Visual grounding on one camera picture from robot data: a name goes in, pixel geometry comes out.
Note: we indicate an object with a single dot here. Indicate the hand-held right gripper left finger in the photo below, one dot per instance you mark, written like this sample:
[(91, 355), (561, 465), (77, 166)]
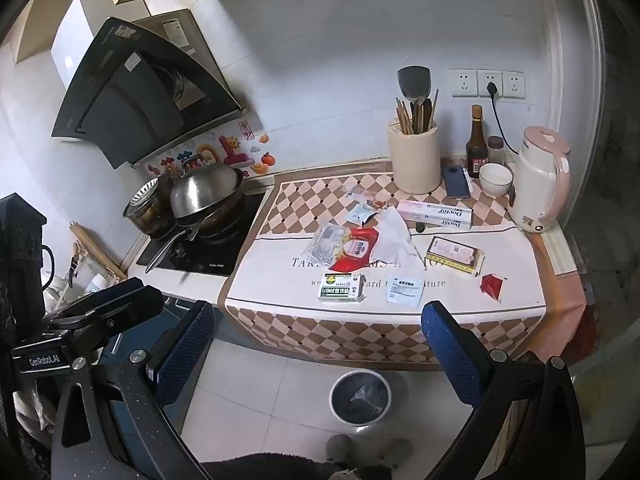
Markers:
[(186, 345)]

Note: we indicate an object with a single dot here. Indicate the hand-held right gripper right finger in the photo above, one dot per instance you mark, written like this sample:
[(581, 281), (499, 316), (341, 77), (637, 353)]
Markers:
[(450, 355)]

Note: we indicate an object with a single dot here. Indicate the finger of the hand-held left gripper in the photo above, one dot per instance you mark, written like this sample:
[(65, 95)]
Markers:
[(95, 297), (120, 312)]

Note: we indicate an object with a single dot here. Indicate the white bin with black bag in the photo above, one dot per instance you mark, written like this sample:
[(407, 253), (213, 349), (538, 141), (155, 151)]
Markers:
[(360, 400)]

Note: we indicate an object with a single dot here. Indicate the red and clear snack packet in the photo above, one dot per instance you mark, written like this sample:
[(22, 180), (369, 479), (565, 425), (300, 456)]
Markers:
[(355, 250)]

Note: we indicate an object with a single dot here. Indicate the small white plastic packet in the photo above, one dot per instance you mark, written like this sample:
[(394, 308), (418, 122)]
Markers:
[(361, 213)]

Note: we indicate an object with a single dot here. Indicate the wooden dish rack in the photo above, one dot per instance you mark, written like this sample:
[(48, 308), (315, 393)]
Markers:
[(97, 255)]

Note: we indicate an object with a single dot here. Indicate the white blue sachet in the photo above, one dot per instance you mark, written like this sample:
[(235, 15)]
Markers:
[(404, 291)]

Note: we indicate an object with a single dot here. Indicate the small red sachet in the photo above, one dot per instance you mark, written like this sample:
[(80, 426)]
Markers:
[(491, 286)]

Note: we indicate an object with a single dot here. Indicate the black cooktop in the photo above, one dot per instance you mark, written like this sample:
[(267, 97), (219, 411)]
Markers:
[(215, 255)]

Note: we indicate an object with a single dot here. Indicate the yellow pink box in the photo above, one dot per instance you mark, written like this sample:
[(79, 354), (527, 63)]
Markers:
[(454, 254)]

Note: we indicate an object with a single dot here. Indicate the glass lidded pot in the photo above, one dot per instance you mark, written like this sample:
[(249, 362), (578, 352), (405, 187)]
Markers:
[(145, 207)]

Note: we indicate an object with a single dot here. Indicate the green white medicine box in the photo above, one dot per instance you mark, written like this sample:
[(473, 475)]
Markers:
[(341, 287)]

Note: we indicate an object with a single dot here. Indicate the crumpled white tissue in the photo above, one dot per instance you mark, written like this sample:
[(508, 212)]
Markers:
[(395, 237)]

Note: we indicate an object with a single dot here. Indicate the small green cap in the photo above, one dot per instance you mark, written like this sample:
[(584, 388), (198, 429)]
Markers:
[(420, 227)]

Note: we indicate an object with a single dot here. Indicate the black wok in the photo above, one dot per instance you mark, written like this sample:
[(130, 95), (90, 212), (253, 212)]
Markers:
[(227, 215)]

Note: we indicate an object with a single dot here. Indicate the long white pink box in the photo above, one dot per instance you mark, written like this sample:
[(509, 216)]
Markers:
[(435, 215)]

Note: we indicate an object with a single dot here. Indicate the grey slipper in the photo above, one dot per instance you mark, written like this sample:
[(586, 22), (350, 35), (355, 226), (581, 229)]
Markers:
[(339, 447)]

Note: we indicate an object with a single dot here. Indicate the steel domed lid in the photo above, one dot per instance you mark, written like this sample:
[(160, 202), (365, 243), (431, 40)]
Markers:
[(205, 190)]

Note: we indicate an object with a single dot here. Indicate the person's dark clothing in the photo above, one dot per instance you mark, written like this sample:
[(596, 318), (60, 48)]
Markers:
[(280, 466)]

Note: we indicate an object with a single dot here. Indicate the blue phone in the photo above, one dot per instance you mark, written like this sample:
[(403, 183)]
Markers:
[(456, 181)]

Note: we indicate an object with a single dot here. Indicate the crumpled clear plastic wrapper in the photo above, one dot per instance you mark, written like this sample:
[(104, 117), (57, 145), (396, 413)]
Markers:
[(367, 194)]

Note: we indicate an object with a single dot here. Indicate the white cup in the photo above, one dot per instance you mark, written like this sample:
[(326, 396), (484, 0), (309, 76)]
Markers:
[(496, 180)]

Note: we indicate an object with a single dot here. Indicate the black range hood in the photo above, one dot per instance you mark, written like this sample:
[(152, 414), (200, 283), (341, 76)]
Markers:
[(125, 100)]

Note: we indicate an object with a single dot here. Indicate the pink white electric kettle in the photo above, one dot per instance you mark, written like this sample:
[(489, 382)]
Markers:
[(537, 185)]

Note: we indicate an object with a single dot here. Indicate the cream utensil holder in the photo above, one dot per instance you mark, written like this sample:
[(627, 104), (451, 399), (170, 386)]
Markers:
[(414, 165)]

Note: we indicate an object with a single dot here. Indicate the checked tablecloth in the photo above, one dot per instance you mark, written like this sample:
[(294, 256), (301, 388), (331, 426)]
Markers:
[(320, 200)]

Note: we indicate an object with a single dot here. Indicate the dark sauce bottle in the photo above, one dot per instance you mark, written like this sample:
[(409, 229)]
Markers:
[(476, 152)]

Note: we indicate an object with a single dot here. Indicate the small brown jar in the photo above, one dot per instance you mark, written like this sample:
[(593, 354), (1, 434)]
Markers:
[(496, 150)]

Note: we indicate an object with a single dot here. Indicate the bundle of wooden chopsticks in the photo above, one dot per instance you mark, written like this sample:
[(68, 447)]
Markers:
[(404, 117)]

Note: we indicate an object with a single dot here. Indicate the black spatula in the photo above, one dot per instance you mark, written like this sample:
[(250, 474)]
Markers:
[(412, 82)]

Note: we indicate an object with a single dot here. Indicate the colourful wall stickers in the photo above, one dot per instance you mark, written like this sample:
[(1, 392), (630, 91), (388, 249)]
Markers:
[(235, 147)]

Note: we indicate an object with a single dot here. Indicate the white wall socket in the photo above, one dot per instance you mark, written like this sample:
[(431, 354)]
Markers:
[(465, 83), (490, 77), (513, 85)]

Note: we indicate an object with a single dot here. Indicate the white door frame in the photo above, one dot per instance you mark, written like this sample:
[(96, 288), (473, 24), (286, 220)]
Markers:
[(565, 85)]

